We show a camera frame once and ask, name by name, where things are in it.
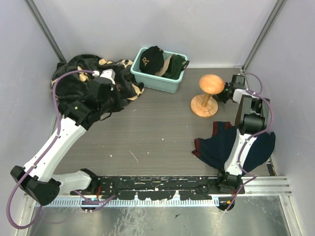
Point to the tan baseball cap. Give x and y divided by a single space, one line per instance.
165 66

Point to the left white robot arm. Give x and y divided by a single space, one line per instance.
36 177

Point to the aluminium corner post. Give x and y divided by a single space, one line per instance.
44 28
279 4

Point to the left aluminium corner post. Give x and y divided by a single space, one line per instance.
44 28

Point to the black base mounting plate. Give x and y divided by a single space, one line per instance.
156 187

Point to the black floral fleece blanket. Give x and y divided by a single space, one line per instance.
75 86

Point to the teal plastic bin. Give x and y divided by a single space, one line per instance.
152 81

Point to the green baseball cap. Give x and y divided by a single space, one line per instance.
177 64

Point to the black baseball cap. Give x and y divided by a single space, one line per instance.
151 60

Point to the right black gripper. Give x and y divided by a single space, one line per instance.
218 96

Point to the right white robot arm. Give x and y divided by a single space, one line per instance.
253 118

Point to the wooden hat stand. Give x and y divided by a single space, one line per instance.
204 105

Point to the right aluminium corner post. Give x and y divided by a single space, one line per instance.
279 4

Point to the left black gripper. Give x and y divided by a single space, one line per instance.
113 91

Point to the white slotted cable duct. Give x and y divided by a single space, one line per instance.
175 202

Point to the navy blue sweater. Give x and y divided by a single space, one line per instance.
215 150

